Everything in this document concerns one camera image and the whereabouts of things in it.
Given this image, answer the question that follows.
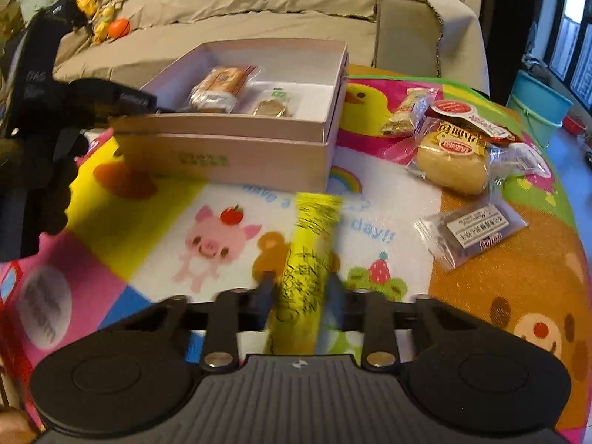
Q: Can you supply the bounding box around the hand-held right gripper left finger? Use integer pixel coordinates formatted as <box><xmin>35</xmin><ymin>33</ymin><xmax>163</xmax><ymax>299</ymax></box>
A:
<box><xmin>115</xmin><ymin>274</ymin><xmax>278</xmax><ymax>373</ymax></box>

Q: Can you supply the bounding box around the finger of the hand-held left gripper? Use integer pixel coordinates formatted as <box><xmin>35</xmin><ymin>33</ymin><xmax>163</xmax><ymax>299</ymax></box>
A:
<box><xmin>68</xmin><ymin>78</ymin><xmax>179</xmax><ymax>117</ymax></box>

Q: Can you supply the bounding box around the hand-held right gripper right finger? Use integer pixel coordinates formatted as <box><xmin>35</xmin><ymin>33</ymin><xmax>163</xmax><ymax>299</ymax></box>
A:
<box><xmin>326</xmin><ymin>278</ymin><xmax>473</xmax><ymax>371</ymax></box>

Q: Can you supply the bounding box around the yellow cheese snack packet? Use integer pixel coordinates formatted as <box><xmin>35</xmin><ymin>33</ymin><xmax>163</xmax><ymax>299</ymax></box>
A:
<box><xmin>266</xmin><ymin>192</ymin><xmax>344</xmax><ymax>357</ymax></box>

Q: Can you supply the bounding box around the bread packet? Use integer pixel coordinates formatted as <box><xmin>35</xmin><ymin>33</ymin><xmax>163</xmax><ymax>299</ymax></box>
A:
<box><xmin>189</xmin><ymin>65</ymin><xmax>258</xmax><ymax>114</ymax></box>

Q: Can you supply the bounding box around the pink cardboard box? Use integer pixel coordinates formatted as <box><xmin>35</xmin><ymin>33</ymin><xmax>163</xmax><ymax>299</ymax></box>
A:
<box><xmin>112</xmin><ymin>39</ymin><xmax>349</xmax><ymax>194</ymax></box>

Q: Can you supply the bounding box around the clear dark biscuit packet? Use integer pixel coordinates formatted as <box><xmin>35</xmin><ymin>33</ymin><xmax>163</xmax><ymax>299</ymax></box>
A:
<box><xmin>414</xmin><ymin>202</ymin><xmax>529</xmax><ymax>272</ymax></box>

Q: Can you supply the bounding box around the packet of green olives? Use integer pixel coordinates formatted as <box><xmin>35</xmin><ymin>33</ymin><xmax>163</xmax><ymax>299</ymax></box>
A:
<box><xmin>240</xmin><ymin>81</ymin><xmax>304</xmax><ymax>119</ymax></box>

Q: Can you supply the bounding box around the yellow cake packet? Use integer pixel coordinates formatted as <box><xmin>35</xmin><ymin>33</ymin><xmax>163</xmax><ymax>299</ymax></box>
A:
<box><xmin>407</xmin><ymin>118</ymin><xmax>554</xmax><ymax>196</ymax></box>

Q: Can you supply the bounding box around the sesame bar packet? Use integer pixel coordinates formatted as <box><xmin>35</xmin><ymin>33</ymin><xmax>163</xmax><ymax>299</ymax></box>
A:
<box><xmin>381</xmin><ymin>87</ymin><xmax>434</xmax><ymax>138</ymax></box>

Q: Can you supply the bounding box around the red lid jelly cup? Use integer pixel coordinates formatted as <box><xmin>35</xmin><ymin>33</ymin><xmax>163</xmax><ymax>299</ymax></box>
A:
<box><xmin>425</xmin><ymin>99</ymin><xmax>522</xmax><ymax>147</ymax></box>

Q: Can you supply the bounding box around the orange ball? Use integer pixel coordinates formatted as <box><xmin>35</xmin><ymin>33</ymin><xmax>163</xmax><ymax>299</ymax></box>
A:
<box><xmin>107</xmin><ymin>18</ymin><xmax>133</xmax><ymax>39</ymax></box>

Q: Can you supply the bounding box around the colourful cartoon play mat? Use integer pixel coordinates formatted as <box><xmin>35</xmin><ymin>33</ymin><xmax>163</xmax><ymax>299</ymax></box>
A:
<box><xmin>0</xmin><ymin>62</ymin><xmax>592</xmax><ymax>444</ymax></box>

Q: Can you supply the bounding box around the beige sofa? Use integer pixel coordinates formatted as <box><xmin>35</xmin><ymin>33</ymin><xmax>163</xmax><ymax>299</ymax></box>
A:
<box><xmin>52</xmin><ymin>0</ymin><xmax>491</xmax><ymax>98</ymax></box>

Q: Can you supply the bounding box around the teal plastic bucket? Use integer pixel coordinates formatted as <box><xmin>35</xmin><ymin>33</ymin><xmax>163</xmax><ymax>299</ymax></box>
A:
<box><xmin>505</xmin><ymin>69</ymin><xmax>575</xmax><ymax>149</ymax></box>

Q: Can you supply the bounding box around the black framed window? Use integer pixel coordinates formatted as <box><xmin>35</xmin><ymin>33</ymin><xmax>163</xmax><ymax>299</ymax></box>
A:
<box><xmin>539</xmin><ymin>0</ymin><xmax>592</xmax><ymax>118</ymax></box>

